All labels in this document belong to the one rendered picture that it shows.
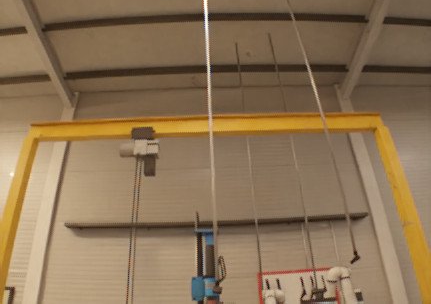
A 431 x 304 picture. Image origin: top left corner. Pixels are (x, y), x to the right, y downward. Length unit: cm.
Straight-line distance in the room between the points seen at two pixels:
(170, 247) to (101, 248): 137
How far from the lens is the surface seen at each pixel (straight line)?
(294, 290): 614
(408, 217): 442
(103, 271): 635
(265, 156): 689
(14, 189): 458
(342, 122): 478
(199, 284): 426
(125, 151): 419
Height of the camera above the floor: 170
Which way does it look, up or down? 30 degrees up
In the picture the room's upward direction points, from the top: 2 degrees counter-clockwise
